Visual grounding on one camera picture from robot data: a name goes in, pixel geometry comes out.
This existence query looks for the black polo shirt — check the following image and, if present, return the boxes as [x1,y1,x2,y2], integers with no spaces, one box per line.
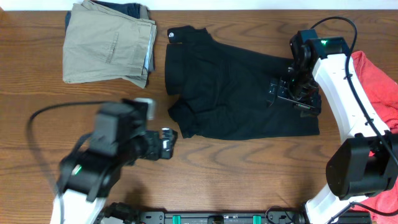
[165,26,320,140]

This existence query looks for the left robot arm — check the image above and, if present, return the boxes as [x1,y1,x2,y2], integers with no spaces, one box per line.
[50,98,178,223]

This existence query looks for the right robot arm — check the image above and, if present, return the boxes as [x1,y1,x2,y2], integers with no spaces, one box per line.
[268,29,397,223]

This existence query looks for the red t-shirt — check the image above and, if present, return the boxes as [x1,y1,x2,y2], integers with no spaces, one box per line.
[351,51,397,213]

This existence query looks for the folded khaki trousers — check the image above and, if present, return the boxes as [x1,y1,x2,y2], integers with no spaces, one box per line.
[62,0,157,89]

